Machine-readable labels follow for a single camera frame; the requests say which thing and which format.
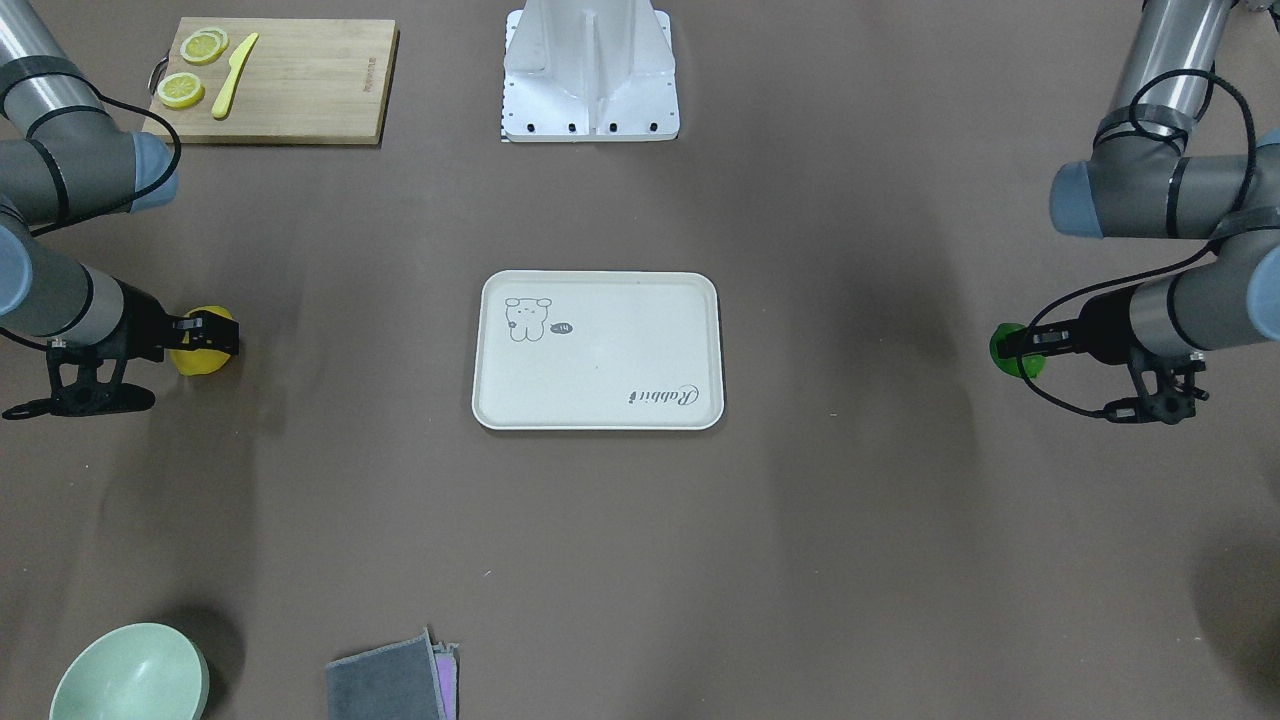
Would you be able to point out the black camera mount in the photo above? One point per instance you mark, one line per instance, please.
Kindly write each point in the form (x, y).
(1165, 389)
(85, 381)

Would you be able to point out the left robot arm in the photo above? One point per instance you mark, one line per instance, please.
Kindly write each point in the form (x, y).
(1140, 182)

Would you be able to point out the wooden cutting board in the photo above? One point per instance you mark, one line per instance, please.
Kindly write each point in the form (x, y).
(305, 82)

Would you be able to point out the white rabbit tray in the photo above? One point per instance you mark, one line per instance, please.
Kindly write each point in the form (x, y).
(598, 351)

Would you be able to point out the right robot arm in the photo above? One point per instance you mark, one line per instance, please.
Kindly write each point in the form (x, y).
(71, 163)

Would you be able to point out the yellow lemon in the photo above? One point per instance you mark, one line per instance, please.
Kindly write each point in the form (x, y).
(209, 338)

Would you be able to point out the green bowl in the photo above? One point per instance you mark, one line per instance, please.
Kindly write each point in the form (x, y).
(138, 671)

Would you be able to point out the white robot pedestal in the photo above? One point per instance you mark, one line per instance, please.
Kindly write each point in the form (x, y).
(589, 71)

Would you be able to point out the grey folded cloth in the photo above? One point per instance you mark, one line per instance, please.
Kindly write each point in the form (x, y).
(413, 679)

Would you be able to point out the lemon slice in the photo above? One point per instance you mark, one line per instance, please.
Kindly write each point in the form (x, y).
(200, 49)
(217, 32)
(180, 90)

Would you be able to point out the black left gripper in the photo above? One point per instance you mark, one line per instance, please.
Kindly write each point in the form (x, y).
(1103, 331)

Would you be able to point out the green lime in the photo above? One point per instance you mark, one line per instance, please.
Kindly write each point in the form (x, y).
(1007, 352)

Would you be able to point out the yellow plastic knife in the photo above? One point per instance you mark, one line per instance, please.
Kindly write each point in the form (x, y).
(223, 102)

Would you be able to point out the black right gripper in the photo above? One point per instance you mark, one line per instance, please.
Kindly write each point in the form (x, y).
(146, 326)

